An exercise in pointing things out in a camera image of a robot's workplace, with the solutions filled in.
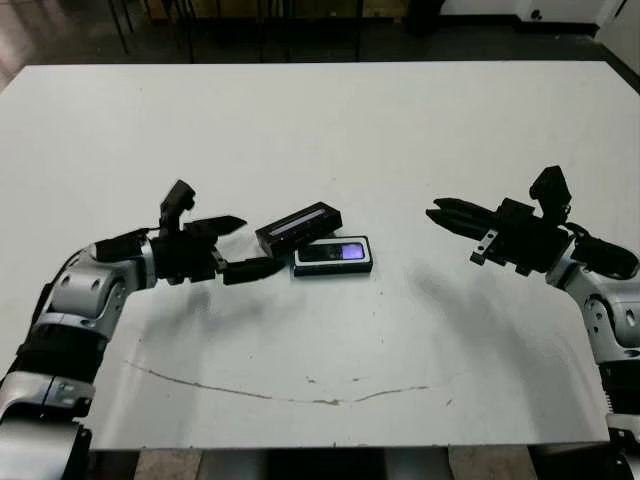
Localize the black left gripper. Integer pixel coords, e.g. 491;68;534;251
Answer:
148;214;287;287

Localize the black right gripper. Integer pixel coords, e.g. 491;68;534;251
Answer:
424;196;576;276

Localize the black box lid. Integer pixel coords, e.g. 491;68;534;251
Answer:
254;200;344;254

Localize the black box base white insert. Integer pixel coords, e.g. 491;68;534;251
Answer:
292;234;376;278

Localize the black waste bin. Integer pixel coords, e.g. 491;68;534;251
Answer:
405;0;444;36

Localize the robot lower body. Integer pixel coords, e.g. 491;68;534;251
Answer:
199;447;451;480

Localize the white door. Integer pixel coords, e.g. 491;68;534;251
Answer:
594;0;631;44

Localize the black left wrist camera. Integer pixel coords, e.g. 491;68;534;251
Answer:
158;179;197;239

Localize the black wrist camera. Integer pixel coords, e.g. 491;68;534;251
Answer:
529;165;574;224
158;179;197;239

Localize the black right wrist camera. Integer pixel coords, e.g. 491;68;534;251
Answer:
529;165;574;224

